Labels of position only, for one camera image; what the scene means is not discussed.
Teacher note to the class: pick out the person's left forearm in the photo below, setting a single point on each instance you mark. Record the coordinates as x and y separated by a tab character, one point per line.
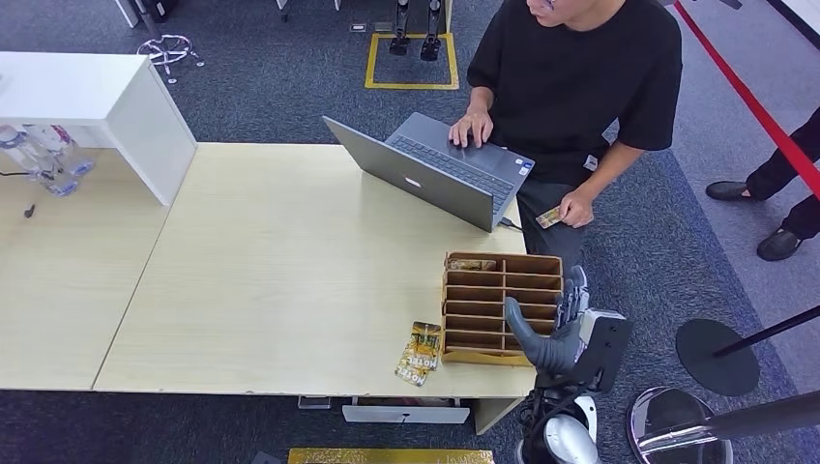
612	170

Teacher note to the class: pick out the clear water bottle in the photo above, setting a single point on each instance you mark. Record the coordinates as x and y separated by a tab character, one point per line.
38	168
64	150

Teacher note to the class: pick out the white desk riser shelf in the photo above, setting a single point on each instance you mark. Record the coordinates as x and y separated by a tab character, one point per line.
115	96

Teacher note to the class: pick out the gold hotel card sleeve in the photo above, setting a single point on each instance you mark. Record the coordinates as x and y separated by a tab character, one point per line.
428	342
410	374

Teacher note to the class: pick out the card in organizer slot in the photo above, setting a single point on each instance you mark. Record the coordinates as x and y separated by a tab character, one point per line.
471	264

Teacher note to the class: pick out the person's right forearm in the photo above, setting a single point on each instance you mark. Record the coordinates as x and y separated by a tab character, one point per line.
482	101

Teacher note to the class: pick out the wooden card organizer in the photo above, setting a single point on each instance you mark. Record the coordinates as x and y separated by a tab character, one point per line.
477	291

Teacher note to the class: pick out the clear bracket under desk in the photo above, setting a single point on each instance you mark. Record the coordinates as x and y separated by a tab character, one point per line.
314	403

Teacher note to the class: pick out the gold floor mat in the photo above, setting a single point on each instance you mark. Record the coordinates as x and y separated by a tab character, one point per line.
391	456

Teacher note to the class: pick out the chrome chair base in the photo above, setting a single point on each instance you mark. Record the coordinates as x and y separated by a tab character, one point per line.
166	50

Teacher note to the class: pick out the person's left hand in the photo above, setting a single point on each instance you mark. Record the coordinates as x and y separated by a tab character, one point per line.
578	210

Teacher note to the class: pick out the floor outlet plate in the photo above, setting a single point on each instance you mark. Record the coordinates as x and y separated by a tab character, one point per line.
383	26
358	27

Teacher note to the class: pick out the person in dark shoes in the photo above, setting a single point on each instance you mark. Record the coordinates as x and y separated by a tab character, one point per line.
778	173

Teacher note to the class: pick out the gold hotel key card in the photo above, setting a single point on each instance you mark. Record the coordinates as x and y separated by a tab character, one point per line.
548	218

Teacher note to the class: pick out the black robot leg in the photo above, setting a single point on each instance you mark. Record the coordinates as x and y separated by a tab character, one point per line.
430	41
399	38

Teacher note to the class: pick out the person in black top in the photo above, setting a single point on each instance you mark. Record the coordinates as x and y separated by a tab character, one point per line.
576	83

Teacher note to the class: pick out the stanchion with chrome base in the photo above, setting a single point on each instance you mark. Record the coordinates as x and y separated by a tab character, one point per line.
673	423

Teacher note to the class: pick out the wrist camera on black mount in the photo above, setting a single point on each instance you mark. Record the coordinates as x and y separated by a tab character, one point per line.
605	346

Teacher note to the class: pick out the grey laptop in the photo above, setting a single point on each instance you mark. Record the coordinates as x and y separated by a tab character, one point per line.
416	179

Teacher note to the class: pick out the white under-desk drawer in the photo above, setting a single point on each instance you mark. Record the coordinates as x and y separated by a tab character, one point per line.
405	414

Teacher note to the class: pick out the black stanchion with disc base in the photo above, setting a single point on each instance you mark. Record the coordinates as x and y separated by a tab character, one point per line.
714	358

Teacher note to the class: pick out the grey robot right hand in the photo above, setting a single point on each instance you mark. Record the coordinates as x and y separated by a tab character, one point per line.
551	349

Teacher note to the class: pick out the person's right hand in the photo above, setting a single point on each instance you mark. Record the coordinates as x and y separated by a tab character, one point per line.
473	128

